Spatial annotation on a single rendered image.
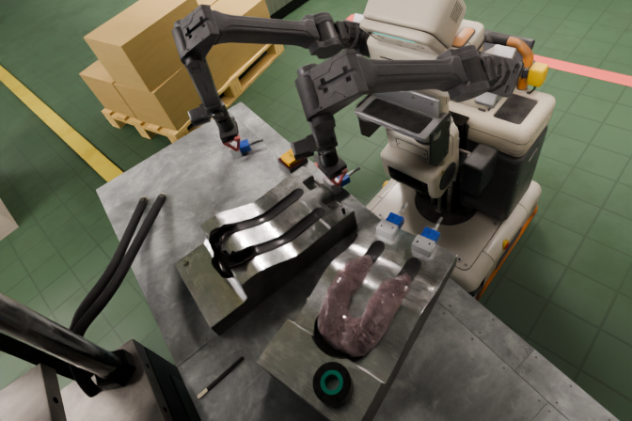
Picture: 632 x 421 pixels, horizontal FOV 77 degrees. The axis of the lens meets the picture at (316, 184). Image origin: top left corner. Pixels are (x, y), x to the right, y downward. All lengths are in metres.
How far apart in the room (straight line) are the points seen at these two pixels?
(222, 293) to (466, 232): 1.10
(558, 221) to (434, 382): 1.43
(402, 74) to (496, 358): 0.68
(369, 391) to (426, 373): 0.18
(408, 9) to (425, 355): 0.81
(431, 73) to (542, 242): 1.51
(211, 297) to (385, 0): 0.89
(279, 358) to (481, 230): 1.14
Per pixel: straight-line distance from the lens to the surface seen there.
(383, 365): 0.97
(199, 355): 1.19
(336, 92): 0.67
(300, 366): 0.96
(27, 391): 1.11
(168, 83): 2.90
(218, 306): 1.15
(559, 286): 2.10
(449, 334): 1.07
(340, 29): 1.19
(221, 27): 0.97
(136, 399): 1.26
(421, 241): 1.09
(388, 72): 0.73
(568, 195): 2.41
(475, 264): 1.76
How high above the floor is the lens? 1.81
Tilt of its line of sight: 48 degrees down
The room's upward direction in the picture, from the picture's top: 18 degrees counter-clockwise
